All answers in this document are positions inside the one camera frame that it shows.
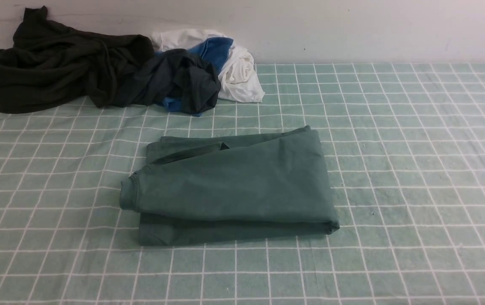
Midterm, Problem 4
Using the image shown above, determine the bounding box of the white crumpled garment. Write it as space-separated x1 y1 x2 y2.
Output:
151 28 264 103

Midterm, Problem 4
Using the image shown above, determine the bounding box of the dark teal crumpled garment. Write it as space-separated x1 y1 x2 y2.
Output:
111 48 222 115

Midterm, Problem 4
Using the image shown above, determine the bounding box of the blue crumpled garment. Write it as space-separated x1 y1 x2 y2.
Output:
158 37 233 116

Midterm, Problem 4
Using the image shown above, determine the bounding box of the green checkered tablecloth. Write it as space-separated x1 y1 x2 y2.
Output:
0 63 485 305

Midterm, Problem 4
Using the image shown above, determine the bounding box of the green long-sleeved shirt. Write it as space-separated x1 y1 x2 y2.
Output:
119 126 340 247

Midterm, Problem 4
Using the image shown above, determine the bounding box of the dark olive crumpled garment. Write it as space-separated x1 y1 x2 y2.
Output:
0 6 155 114

